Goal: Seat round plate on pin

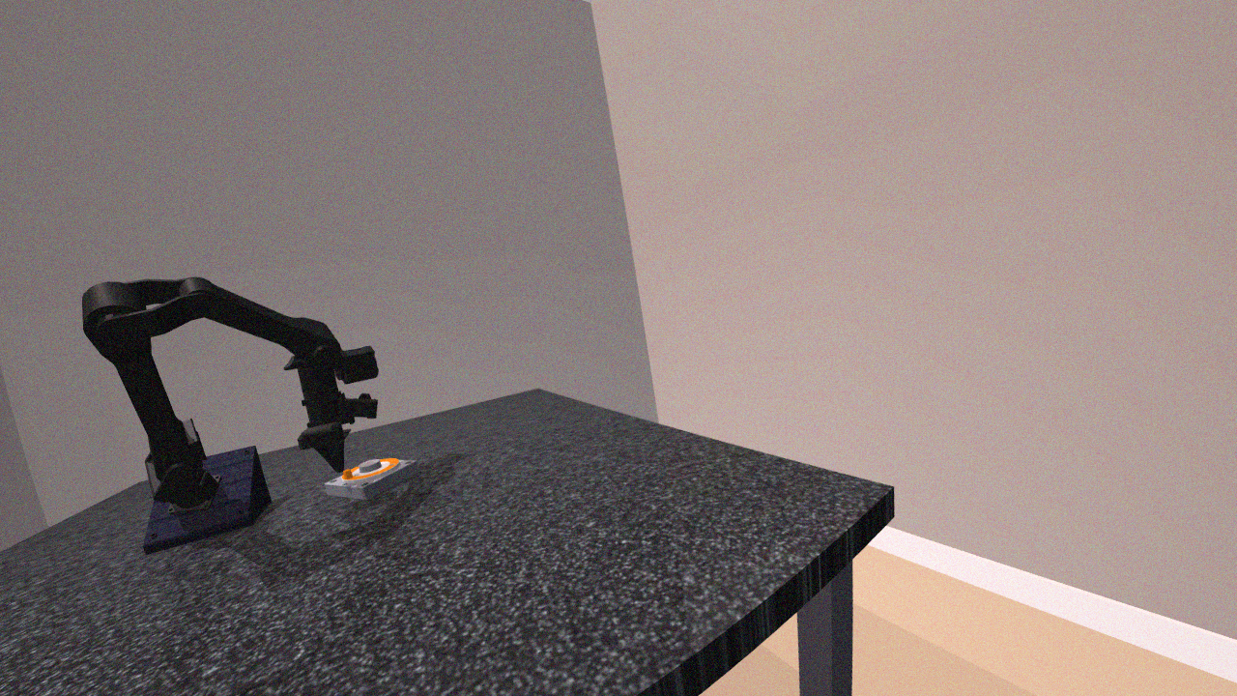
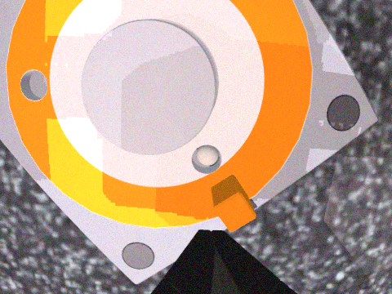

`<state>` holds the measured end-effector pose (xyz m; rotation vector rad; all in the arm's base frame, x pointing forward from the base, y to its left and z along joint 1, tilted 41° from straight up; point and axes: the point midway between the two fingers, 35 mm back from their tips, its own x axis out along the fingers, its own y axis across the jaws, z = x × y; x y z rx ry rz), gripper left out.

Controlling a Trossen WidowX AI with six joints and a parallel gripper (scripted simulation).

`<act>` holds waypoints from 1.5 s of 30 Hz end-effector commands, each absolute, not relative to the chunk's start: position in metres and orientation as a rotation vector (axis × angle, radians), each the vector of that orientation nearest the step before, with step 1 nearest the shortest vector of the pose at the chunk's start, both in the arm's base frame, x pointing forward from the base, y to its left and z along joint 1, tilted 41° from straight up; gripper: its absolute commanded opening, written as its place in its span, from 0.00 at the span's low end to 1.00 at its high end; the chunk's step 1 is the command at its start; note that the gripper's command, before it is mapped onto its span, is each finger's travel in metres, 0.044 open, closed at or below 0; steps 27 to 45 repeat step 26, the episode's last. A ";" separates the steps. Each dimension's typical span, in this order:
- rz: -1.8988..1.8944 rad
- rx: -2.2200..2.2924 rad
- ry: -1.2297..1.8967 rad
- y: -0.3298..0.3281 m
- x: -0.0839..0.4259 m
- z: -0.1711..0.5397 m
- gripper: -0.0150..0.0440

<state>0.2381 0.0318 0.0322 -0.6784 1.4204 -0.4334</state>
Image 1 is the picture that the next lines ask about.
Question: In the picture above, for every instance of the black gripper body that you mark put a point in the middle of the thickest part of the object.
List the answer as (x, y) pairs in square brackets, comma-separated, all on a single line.
[(324, 426)]

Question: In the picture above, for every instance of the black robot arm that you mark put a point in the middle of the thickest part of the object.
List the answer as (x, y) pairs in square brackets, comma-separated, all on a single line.
[(116, 321)]

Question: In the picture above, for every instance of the orange round plate with tab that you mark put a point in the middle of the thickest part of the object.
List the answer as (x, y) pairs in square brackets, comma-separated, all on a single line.
[(355, 476)]

